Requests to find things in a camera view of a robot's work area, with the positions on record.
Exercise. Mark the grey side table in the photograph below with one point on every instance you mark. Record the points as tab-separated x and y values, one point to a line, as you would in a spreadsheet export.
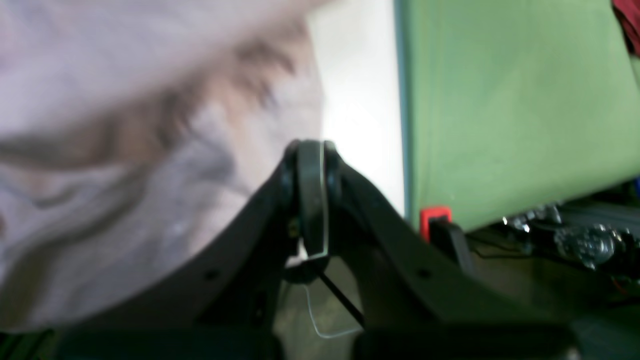
513	104

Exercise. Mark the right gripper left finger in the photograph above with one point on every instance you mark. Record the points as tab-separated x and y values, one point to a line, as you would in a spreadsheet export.
221	304

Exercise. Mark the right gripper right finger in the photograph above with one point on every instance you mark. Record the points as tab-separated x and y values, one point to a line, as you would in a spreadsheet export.
417	304

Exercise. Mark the mauve t-shirt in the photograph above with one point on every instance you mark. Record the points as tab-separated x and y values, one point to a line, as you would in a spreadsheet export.
132	132

